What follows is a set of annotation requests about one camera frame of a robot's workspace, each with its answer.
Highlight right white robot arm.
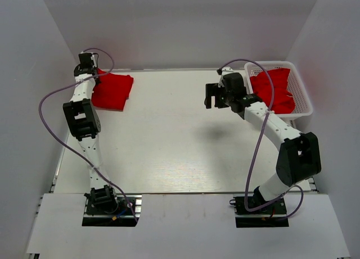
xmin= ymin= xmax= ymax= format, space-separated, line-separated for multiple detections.
xmin=204 ymin=72 xmax=321 ymax=213

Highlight red t shirt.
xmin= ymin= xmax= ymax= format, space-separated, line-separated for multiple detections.
xmin=91 ymin=73 xmax=134 ymax=111

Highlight red t shirts in basket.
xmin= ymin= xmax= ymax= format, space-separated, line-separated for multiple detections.
xmin=250 ymin=68 xmax=295 ymax=114

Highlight white plastic basket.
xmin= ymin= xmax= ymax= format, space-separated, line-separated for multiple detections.
xmin=244 ymin=61 xmax=313 ymax=120

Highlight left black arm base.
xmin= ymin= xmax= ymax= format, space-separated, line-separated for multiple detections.
xmin=82 ymin=185 xmax=142 ymax=227

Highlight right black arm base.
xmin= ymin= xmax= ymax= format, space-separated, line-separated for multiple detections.
xmin=229 ymin=196 xmax=289 ymax=228

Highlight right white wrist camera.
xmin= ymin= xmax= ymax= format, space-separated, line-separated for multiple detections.
xmin=216 ymin=67 xmax=234 ymax=88

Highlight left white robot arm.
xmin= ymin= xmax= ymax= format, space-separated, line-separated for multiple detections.
xmin=62 ymin=52 xmax=119 ymax=213

